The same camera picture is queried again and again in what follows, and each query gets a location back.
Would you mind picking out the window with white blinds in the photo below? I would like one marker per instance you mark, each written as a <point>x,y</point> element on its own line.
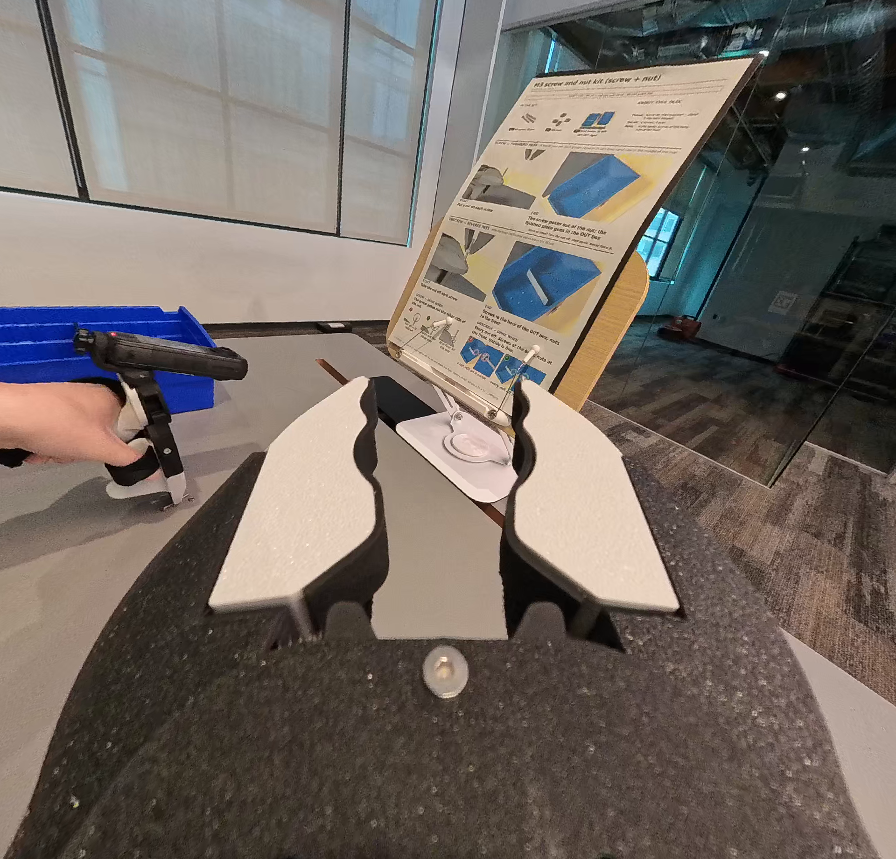
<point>210,68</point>

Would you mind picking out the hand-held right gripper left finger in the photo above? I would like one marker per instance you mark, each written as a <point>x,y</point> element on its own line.
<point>301,509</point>

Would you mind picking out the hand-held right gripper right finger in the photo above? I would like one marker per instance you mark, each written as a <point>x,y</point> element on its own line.
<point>588,516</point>

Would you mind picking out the small black device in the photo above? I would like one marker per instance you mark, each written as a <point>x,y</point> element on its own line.
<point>333,327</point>

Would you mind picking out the blue plastic bin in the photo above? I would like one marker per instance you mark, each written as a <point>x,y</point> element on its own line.
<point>42,341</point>

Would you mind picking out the glass partition wall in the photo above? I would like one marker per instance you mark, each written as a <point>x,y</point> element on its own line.
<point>805,243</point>

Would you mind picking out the person's left hand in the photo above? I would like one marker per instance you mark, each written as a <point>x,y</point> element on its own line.
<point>63,418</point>

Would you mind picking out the instruction sheet on stand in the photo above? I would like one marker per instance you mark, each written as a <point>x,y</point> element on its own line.
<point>609,341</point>

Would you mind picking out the printed instruction sheet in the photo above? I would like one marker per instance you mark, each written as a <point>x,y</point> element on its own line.
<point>560,208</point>

